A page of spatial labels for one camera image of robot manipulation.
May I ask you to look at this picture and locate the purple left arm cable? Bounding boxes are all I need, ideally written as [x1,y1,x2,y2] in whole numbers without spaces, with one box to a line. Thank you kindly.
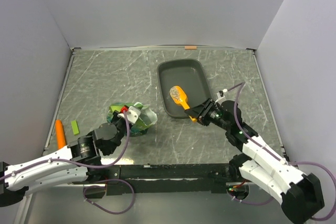
[0,111,130,183]

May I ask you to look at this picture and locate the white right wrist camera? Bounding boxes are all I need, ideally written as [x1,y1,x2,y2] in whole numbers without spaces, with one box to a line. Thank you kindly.
[216,89,228,104]

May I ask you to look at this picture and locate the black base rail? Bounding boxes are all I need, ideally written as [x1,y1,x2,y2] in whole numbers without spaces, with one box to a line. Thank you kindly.
[84,163,244,196]

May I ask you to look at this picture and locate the green litter bag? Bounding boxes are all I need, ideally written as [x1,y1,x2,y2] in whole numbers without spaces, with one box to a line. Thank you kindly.
[108,102,158,137]

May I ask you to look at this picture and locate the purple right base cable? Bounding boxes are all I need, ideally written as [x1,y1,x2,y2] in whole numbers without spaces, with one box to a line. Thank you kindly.
[227,189,275,205]

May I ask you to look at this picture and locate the orange tape piece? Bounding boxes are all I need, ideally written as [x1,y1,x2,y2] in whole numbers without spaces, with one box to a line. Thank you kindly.
[184,46,197,50]

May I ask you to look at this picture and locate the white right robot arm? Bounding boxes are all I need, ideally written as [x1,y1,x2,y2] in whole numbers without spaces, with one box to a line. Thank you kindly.
[185,99,324,223]

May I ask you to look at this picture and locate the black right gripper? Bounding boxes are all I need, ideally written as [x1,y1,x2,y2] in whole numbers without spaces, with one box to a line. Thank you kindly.
[184,98,230,131]

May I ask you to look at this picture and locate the orange toy carrot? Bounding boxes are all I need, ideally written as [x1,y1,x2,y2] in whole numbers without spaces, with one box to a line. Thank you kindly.
[55,120,67,149]

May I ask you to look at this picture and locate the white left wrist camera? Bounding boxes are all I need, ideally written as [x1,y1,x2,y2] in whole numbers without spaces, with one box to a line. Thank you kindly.
[118,106,141,124]

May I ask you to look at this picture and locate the yellow plastic scoop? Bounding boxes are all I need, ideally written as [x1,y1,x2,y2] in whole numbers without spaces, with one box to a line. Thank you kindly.
[169,86,190,110]

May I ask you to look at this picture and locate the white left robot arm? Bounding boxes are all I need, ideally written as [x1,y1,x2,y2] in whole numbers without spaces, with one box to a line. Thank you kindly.
[1,112,134,207]

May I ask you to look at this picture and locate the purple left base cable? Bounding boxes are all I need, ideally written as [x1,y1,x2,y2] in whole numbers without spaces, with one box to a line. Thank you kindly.
[82,176,135,212]

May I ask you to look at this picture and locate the grey litter tray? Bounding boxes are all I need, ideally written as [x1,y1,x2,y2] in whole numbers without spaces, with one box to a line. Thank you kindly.
[157,59,212,119]

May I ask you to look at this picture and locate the green plastic block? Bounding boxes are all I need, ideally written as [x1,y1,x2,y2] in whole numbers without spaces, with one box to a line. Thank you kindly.
[71,120,80,135]

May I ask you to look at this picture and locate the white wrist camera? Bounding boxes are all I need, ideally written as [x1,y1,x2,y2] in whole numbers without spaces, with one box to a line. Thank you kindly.
[216,89,228,104]
[118,106,141,124]

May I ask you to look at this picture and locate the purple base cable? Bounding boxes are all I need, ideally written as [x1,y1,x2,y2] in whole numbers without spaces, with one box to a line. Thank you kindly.
[82,176,135,212]
[227,189,275,205]

